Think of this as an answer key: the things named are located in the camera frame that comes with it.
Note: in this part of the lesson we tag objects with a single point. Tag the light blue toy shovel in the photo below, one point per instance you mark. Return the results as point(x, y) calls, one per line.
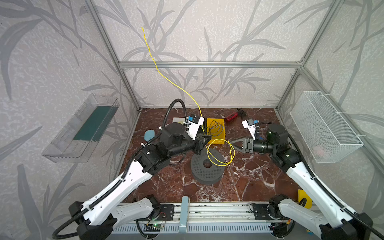
point(149, 135)

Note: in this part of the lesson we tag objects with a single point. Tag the white plastic bin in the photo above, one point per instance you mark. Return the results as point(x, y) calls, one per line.
point(180, 120)

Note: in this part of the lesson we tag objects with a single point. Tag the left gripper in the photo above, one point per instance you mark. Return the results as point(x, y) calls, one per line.
point(197, 144)

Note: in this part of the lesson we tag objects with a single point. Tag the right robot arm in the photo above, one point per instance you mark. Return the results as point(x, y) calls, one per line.
point(336, 220)

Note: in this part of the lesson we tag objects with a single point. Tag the light blue brush handle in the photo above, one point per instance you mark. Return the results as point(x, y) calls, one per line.
point(184, 215)

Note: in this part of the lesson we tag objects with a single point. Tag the yellow plastic bin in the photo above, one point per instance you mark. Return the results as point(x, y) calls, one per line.
point(216, 129)

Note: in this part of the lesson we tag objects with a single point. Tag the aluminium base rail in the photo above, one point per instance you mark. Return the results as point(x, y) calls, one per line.
point(215, 218)

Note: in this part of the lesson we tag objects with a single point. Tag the green circuit board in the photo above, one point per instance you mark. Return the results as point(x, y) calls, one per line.
point(155, 227)

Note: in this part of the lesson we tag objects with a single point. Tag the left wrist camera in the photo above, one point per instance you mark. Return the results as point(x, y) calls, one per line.
point(193, 124)

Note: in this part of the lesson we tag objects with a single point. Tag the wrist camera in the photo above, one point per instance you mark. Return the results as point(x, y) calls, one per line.
point(193, 124)
point(253, 127)

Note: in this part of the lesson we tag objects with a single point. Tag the clear plastic wall tray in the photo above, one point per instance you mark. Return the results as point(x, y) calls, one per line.
point(78, 139)

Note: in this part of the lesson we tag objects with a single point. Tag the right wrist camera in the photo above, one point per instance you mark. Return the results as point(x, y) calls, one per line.
point(253, 127)

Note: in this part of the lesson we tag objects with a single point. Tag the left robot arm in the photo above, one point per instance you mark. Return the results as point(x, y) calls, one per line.
point(96, 218)

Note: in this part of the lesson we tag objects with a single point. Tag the white wire mesh basket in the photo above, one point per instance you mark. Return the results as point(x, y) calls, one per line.
point(320, 123)

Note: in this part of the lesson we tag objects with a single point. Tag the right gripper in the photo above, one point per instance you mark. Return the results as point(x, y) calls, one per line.
point(249, 145)

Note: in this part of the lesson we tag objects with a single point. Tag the grey perforated spool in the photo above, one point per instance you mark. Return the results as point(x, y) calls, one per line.
point(204, 171)

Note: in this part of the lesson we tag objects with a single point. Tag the pink object in basket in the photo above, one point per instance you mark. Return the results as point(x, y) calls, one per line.
point(320, 152)

